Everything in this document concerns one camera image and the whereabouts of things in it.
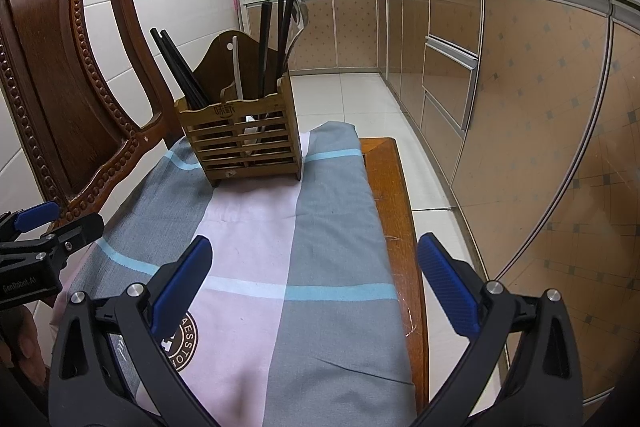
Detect person left hand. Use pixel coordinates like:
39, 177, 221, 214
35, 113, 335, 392
1, 306, 47, 387

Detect stainless steel ladle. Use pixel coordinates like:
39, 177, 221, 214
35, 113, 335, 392
284, 0, 309, 67

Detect pink broom dustpan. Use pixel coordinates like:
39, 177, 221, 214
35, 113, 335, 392
233, 0, 244, 31

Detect wooden slatted utensil holder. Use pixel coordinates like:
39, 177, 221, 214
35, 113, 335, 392
175, 30, 303, 184

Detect black chopstick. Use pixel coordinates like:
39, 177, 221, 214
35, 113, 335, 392
150, 27, 206, 111
276, 0, 285, 80
258, 1, 272, 98
158, 28, 212, 108
282, 0, 294, 72

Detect beige kitchen cabinets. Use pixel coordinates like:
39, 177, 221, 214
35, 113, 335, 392
292, 0, 639, 404

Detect carved brown wooden chair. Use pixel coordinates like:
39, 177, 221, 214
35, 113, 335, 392
1, 0, 183, 225

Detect grey pink striped cloth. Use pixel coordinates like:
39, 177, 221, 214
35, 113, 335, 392
54, 122, 416, 426

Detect white plastic spoon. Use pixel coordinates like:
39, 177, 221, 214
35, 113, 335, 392
228, 36, 258, 145

